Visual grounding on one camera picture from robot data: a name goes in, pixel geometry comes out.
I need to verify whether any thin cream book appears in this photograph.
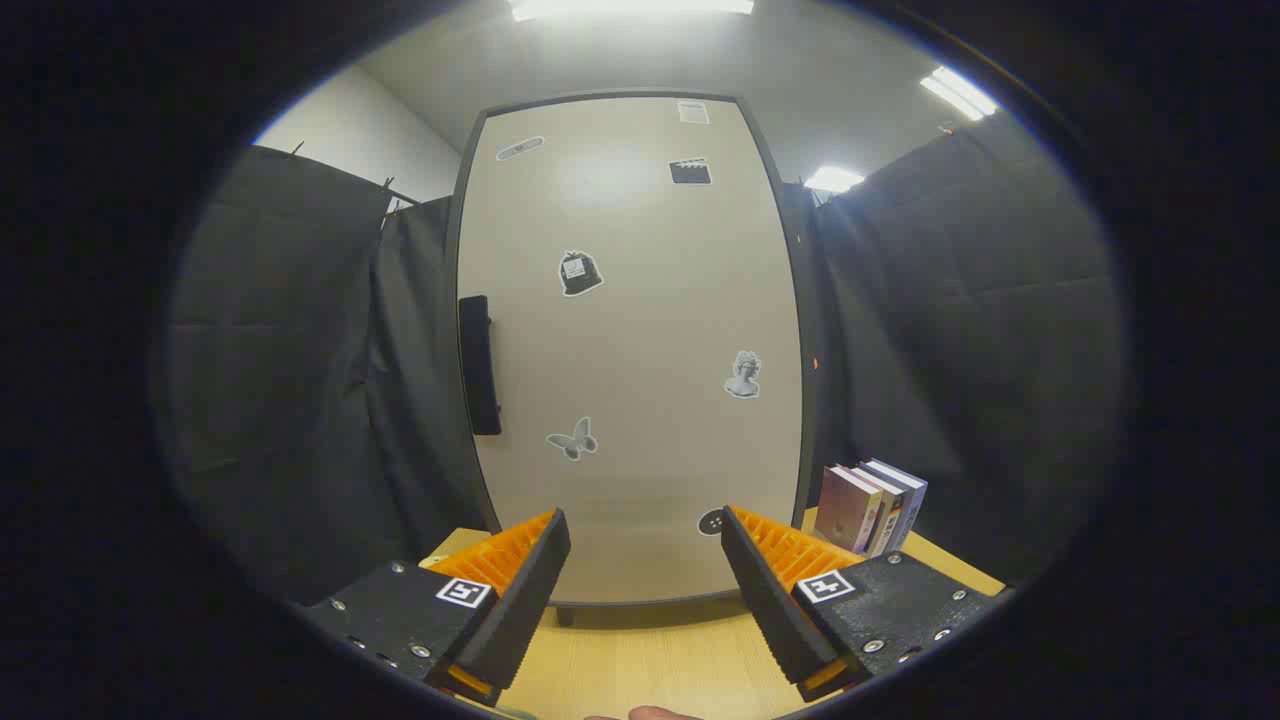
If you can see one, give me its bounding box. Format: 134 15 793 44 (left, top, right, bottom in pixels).
862 465 906 557

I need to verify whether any black door handle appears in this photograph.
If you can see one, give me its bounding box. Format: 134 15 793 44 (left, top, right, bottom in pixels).
458 295 503 437

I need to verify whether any black backdrop cloth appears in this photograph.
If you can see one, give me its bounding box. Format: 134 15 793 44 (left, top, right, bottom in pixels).
165 125 1126 606

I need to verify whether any dark grey cabinet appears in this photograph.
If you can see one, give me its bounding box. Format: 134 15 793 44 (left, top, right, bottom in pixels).
445 88 826 629

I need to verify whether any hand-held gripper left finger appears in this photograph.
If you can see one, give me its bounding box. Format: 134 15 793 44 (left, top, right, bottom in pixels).
300 507 572 707

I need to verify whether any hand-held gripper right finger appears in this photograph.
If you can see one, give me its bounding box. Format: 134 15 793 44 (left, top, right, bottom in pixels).
720 505 1011 703

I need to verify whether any long ceiling light panel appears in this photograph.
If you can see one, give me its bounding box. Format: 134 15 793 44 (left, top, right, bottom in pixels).
508 0 756 21

